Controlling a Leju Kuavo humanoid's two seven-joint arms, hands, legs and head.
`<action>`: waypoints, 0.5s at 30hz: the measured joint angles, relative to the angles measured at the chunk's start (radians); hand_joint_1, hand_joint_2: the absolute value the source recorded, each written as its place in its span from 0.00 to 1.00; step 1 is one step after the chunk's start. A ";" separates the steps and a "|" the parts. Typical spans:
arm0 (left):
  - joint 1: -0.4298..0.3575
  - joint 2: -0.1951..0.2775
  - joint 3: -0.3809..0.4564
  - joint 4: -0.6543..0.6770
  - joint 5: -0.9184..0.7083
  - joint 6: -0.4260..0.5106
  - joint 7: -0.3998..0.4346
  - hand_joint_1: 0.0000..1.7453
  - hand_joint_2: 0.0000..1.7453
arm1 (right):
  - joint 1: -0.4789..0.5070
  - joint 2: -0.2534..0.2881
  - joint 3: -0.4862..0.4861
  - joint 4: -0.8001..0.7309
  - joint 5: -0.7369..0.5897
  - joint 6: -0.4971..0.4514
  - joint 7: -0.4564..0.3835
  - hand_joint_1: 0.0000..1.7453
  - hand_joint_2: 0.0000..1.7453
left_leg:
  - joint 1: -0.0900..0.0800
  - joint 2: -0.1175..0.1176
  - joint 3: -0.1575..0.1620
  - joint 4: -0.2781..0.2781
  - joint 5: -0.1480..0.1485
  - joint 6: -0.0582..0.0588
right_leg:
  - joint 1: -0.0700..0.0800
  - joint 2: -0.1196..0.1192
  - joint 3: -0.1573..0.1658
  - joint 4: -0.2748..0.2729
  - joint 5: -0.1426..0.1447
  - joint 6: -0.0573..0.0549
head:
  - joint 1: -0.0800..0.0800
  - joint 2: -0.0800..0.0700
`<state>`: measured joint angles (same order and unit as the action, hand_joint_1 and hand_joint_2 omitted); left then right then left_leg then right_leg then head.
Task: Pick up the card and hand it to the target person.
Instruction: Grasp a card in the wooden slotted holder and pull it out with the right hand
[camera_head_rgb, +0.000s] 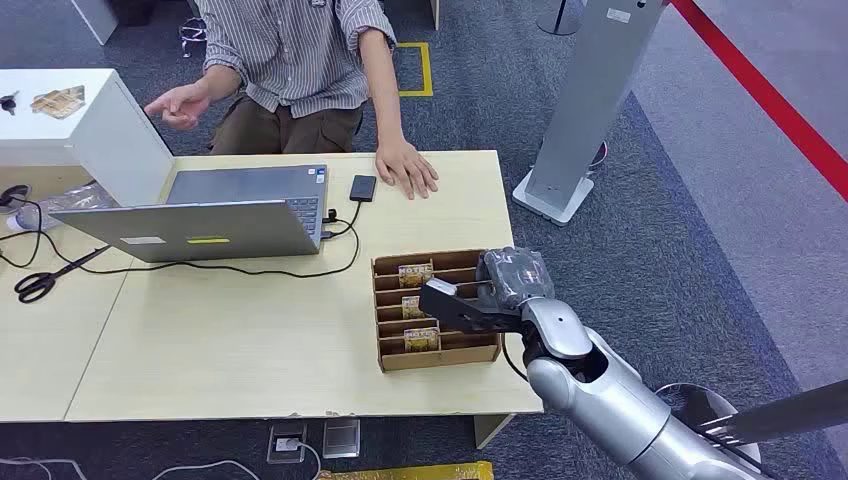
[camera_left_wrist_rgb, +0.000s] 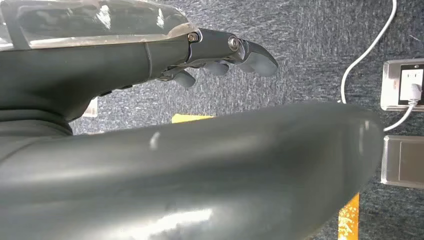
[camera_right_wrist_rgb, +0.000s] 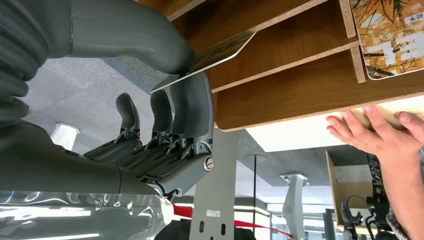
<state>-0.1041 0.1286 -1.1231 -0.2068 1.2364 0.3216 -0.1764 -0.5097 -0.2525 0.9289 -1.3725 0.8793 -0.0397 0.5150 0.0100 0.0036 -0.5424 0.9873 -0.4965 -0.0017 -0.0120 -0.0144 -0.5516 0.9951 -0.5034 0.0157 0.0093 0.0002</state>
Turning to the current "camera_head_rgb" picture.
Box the person's right hand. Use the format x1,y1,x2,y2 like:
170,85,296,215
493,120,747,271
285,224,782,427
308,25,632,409
143,80,214,132

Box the person's left hand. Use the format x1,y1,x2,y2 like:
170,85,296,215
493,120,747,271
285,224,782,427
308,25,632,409
374,137,441,202

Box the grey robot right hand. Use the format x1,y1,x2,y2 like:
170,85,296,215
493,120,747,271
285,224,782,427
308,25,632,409
476,246,556,313

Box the cardboard card holder with slots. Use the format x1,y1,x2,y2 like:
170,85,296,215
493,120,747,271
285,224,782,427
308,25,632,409
370,248,503,374

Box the person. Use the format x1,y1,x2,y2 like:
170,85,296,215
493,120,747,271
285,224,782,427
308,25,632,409
143,0,441,202

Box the black smartphone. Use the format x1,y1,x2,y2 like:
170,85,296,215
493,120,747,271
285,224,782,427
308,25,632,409
348,174,378,204

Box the chrome chair leg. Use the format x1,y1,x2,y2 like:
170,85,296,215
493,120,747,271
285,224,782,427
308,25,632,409
178,15,209,60

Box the stack of gold cards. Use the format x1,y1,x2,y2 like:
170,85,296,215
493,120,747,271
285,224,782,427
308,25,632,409
29,84,88,121

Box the grey laptop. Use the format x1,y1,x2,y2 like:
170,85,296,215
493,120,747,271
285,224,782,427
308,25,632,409
49,164,331,265

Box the clear plastic bag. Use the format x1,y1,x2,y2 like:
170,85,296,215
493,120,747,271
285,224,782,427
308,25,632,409
5,181,121,234

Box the wooden desk leg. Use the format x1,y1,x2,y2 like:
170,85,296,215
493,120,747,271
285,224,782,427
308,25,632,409
472,413,517,451

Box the black round device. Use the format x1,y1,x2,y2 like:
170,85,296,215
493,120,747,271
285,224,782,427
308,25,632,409
0,184,33,216

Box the grey pillar stand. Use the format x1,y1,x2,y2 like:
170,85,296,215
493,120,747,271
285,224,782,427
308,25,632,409
511,0,668,229

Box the dark round stanchion base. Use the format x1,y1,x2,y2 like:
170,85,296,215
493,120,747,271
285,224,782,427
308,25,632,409
535,0,588,37

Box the chrome stanchion base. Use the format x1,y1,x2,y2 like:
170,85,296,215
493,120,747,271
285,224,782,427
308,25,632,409
655,382,764,466

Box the yellow floor strip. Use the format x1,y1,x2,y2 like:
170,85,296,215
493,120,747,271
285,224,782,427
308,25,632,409
316,460,496,480

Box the black scissors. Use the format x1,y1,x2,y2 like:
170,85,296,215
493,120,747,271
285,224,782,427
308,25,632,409
13,245,113,305

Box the silver floor box lid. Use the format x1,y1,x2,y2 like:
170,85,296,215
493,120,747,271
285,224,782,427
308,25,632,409
321,417,362,460

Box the floor power socket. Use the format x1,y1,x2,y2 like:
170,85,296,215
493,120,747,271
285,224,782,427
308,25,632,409
266,421,309,466

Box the chrome stanchion pole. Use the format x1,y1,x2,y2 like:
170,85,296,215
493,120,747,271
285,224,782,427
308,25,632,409
695,378,848,450

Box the red barrier belt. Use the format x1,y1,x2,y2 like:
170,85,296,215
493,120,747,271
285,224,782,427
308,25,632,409
668,0,848,204

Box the short black phone cable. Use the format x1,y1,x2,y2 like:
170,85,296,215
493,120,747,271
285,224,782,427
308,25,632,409
320,200,365,240

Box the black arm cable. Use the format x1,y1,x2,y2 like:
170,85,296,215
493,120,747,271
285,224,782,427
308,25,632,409
500,333,531,384

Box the long black cable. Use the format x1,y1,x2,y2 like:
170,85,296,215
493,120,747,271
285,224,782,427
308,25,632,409
0,195,363,280

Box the white floor cable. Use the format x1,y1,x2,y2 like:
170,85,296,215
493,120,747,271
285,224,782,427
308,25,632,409
150,439,323,480
0,456,89,480

